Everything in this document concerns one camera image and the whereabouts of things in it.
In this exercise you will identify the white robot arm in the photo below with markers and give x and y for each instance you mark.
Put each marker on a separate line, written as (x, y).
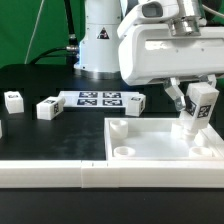
(98, 50)

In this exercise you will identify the white fiducial marker sheet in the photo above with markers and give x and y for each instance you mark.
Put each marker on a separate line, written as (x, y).
(97, 99)

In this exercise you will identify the white L-shaped obstacle fence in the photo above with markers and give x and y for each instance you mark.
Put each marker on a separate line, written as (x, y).
(111, 173)

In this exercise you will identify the white square tabletop with sockets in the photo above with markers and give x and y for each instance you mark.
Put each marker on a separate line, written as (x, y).
(159, 139)

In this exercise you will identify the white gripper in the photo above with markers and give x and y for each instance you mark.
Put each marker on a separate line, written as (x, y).
(150, 52)

